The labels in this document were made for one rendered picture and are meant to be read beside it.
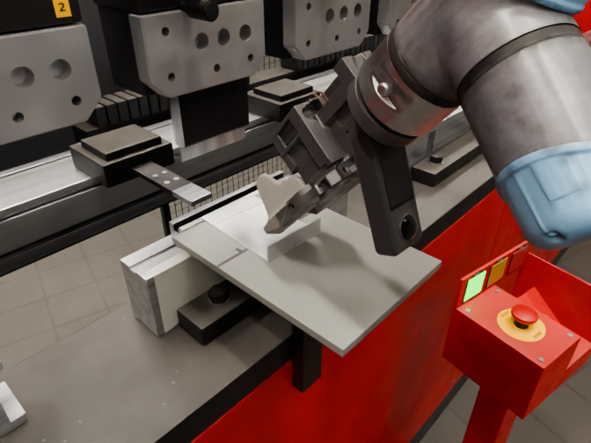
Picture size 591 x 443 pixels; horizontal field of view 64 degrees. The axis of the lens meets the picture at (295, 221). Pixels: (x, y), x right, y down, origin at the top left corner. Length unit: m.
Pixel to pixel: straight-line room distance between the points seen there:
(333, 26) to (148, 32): 0.27
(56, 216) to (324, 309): 0.47
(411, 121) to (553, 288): 0.66
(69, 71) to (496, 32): 0.33
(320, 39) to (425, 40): 0.32
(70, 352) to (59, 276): 1.68
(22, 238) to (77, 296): 1.41
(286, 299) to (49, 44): 0.30
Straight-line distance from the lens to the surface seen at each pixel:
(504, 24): 0.31
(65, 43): 0.45
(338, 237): 0.58
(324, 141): 0.42
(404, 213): 0.43
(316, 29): 0.63
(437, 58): 0.33
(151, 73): 0.49
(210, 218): 0.62
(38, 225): 0.80
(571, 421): 1.83
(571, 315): 0.98
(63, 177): 0.83
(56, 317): 2.13
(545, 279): 0.97
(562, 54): 0.30
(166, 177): 0.72
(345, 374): 0.83
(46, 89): 0.45
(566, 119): 0.28
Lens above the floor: 1.33
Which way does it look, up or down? 33 degrees down
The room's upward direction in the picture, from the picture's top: straight up
